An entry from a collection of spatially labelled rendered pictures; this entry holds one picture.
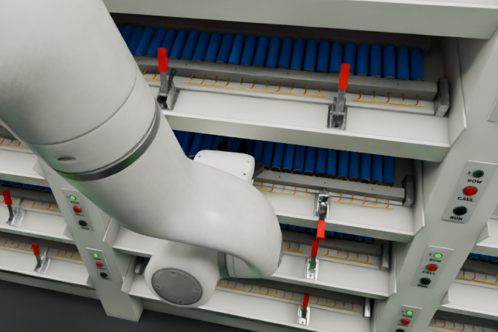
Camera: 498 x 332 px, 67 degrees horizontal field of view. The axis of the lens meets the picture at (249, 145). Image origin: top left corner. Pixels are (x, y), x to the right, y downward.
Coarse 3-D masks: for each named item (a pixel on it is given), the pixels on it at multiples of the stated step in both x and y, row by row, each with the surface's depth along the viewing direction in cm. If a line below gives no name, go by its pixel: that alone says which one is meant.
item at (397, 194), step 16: (256, 176) 70; (272, 176) 69; (288, 176) 69; (304, 176) 69; (272, 192) 70; (336, 192) 69; (352, 192) 67; (368, 192) 66; (384, 192) 66; (400, 192) 66
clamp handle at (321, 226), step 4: (324, 204) 65; (320, 208) 66; (324, 208) 66; (320, 212) 65; (324, 212) 65; (320, 216) 64; (324, 216) 64; (320, 220) 63; (324, 220) 64; (320, 224) 63; (324, 224) 63; (320, 228) 62; (324, 228) 62; (320, 232) 62; (324, 232) 62; (316, 236) 61; (320, 236) 61; (324, 236) 61
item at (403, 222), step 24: (408, 168) 71; (264, 192) 71; (288, 192) 70; (408, 192) 65; (288, 216) 68; (312, 216) 68; (336, 216) 67; (360, 216) 67; (384, 216) 66; (408, 216) 66; (408, 240) 67
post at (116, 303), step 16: (48, 176) 75; (64, 208) 80; (96, 208) 78; (96, 224) 81; (80, 240) 87; (96, 240) 85; (112, 256) 88; (128, 256) 95; (112, 272) 92; (96, 288) 99; (112, 288) 97; (112, 304) 103; (128, 304) 101
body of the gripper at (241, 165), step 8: (200, 152) 64; (208, 152) 64; (216, 152) 64; (224, 152) 64; (200, 160) 62; (208, 160) 62; (216, 160) 62; (224, 160) 62; (232, 160) 62; (240, 160) 62; (248, 160) 62; (224, 168) 60; (232, 168) 60; (240, 168) 60; (248, 168) 60; (240, 176) 58; (248, 176) 59
